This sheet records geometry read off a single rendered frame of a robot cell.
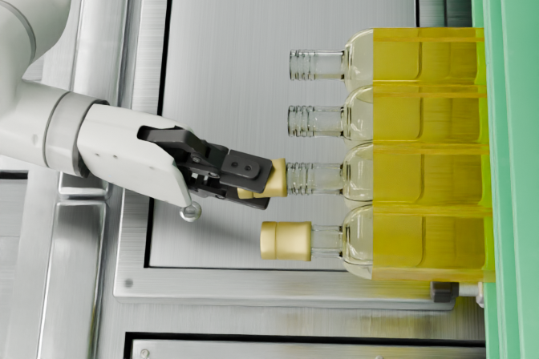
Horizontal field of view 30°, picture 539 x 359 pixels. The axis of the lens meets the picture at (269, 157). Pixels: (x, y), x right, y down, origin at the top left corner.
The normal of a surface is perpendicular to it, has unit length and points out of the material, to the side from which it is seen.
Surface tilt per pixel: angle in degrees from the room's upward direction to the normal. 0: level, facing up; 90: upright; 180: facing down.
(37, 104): 92
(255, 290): 90
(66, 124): 88
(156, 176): 74
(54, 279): 90
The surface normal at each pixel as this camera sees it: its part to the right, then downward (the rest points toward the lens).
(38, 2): 0.72, -0.47
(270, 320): -0.07, -0.37
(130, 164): -0.33, 0.84
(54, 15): 0.92, -0.07
